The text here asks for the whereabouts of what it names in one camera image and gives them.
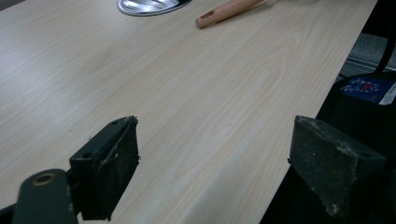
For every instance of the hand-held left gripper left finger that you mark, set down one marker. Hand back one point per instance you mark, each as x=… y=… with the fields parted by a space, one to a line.
x=106 y=168

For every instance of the shiny metal bowl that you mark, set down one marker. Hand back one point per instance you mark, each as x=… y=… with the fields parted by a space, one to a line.
x=149 y=5

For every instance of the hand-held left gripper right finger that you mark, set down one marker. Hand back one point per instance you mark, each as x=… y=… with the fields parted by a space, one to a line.
x=323 y=165

